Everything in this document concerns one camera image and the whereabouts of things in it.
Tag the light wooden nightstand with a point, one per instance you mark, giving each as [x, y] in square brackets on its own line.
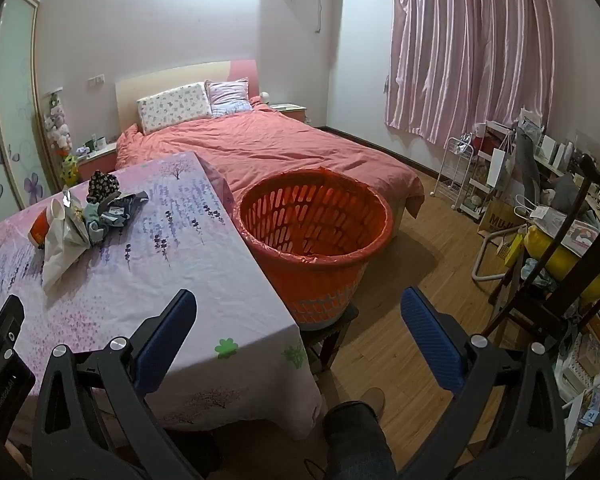
[290, 111]

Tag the white metal frame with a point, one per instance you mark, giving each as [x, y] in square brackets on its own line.
[482, 260]

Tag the pink curtain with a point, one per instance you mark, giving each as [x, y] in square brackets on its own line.
[475, 45]

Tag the person's leg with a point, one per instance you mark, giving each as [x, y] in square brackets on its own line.
[357, 445]

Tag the orange laundry basket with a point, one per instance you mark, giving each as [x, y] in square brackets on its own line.
[320, 290]

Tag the white rolling cart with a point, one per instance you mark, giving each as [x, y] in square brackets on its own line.
[467, 180]

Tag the person's brown shoe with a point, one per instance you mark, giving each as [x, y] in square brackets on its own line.
[374, 401]

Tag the navy cloth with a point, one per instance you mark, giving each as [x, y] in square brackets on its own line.
[125, 207]

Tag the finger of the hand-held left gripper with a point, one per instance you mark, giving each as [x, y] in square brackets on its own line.
[4, 322]

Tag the orange cup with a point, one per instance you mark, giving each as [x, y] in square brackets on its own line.
[41, 227]

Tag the brown paper bag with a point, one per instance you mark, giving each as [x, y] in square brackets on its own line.
[497, 220]

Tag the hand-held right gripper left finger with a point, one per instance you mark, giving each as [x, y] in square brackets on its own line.
[165, 340]

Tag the coral duvet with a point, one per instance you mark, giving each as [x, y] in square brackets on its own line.
[305, 150]

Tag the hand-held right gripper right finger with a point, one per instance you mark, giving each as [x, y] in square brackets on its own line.
[430, 340]

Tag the lavender printed tablecloth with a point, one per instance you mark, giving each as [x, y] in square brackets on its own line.
[155, 285]

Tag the white floral pillow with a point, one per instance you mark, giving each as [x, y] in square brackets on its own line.
[175, 107]

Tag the dark wooden stool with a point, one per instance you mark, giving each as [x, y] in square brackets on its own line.
[330, 337]

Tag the wall switch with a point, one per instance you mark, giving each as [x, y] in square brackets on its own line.
[96, 79]

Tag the pink nightstand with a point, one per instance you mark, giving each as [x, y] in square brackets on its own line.
[97, 162]

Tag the cream and pink headboard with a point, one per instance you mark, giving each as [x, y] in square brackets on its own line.
[180, 74]

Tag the white mug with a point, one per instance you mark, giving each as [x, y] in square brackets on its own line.
[100, 143]

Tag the flower printed wardrobe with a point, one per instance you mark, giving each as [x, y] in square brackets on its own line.
[10, 135]

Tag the green cloth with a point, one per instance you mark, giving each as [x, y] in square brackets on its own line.
[96, 232]

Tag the pink striped pillow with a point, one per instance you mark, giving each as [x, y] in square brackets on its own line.
[227, 96]

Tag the dark wooden chair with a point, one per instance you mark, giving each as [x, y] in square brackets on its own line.
[570, 255]

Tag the white plastic bag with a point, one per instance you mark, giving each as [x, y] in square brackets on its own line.
[62, 255]

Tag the white paper bag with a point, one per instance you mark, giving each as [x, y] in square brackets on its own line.
[501, 170]

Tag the dark floral cloth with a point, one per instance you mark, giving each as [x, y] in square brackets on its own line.
[102, 185]

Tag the plush toy tube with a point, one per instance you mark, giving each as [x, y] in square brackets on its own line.
[60, 130]

